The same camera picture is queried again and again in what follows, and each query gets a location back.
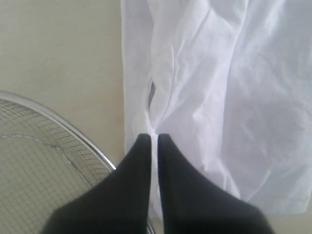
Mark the white t-shirt red logo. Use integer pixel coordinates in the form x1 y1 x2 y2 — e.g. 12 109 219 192
121 0 312 215

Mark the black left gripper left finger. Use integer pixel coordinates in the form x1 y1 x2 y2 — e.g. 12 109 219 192
42 134 151 234

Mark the oval wire mesh basket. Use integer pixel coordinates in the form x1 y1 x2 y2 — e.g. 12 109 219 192
0 92 118 234

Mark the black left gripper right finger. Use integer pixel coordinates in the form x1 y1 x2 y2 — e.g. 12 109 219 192
157 134 274 234

